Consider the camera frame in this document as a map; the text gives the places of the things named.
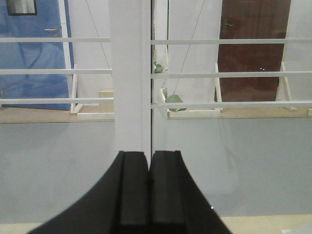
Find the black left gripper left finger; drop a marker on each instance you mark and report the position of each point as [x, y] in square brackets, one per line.
[116, 204]

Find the fixed white glass panel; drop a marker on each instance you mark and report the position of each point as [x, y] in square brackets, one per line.
[247, 157]

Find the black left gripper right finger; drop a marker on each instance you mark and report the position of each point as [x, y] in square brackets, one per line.
[177, 204]

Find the light wooden box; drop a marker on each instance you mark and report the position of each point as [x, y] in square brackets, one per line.
[106, 93]

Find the white sliding glass door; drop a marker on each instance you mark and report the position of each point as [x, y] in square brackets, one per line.
[106, 43]

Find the blue door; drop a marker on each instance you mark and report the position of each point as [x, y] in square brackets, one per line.
[31, 19]

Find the green leafy plant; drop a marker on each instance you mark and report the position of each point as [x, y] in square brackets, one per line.
[174, 98]

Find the brown wooden door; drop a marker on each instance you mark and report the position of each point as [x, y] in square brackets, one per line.
[252, 19]

